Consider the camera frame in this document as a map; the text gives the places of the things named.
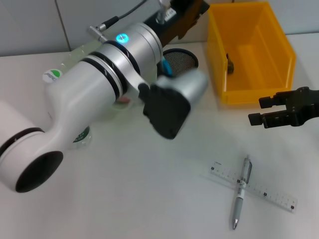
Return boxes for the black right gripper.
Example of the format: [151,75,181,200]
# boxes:
[248,86,319,129]

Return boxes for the yellow plastic bin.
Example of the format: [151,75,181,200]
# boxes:
[206,1,297,105]

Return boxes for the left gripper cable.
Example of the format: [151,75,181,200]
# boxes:
[86,0,148,42]

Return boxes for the black mesh pen holder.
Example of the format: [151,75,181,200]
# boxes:
[157,48,200,78]

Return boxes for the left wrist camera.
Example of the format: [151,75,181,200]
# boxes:
[143,68,209,140]

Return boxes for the pale green glass fruit plate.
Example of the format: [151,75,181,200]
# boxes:
[61,41,134,112]

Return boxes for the silver metal stud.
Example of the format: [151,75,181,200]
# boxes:
[156,0,173,23]

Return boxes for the blue scissors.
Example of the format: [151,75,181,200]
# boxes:
[160,58,174,78]

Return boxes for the silver ballpoint pen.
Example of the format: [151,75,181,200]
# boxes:
[231,154,253,230]

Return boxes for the clear bottle green label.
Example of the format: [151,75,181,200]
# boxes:
[41,69,92,150]

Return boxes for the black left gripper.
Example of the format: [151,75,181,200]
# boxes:
[144,0,211,47]

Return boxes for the transparent plastic ruler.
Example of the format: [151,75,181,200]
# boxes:
[208,160,299,214]

